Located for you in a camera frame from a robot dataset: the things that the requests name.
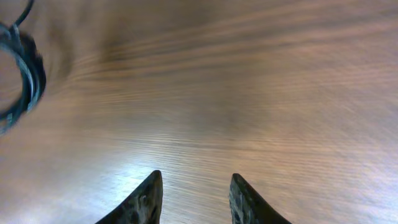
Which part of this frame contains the black HDMI cable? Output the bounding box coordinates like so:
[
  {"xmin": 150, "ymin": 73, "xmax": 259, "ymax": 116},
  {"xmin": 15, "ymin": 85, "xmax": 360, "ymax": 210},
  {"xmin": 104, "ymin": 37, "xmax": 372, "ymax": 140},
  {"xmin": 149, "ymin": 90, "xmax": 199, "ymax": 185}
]
[{"xmin": 0, "ymin": 21, "xmax": 47, "ymax": 134}]

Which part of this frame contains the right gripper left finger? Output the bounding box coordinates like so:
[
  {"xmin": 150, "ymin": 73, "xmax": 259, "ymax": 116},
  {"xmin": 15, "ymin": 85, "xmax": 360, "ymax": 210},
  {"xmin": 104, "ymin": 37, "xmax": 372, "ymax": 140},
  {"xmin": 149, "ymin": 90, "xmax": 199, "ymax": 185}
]
[{"xmin": 96, "ymin": 170, "xmax": 163, "ymax": 224}]

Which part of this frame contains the thin black USB cable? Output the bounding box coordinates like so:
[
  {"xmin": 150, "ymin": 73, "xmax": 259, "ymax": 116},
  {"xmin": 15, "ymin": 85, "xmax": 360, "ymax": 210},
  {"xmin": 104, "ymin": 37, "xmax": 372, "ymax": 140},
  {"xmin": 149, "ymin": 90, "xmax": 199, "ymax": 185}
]
[{"xmin": 12, "ymin": 0, "xmax": 35, "ymax": 29}]

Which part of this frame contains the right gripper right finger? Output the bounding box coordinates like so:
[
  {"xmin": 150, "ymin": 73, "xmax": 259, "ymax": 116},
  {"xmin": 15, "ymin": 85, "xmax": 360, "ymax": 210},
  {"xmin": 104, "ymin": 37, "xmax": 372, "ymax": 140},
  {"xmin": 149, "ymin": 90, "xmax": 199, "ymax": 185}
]
[{"xmin": 229, "ymin": 173, "xmax": 291, "ymax": 224}]

